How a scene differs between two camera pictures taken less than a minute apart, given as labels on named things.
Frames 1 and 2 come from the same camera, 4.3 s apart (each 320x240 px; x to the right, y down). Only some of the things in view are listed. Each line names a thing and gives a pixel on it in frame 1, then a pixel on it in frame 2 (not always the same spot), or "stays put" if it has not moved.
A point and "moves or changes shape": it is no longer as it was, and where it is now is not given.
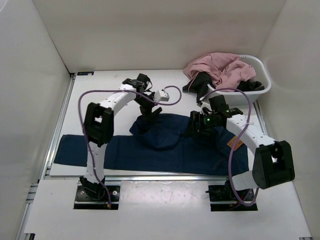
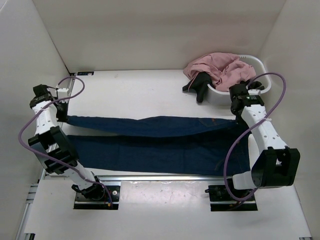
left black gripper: x=149 y=117 → x=63 y=118
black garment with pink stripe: x=198 y=85 stays put
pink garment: x=226 y=70 stays put
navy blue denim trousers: x=158 y=145 moves or changes shape
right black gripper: x=196 y=117 → x=237 y=119
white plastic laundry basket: x=244 y=97 stays put
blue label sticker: x=85 y=73 stays put
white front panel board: x=163 y=209 stays put
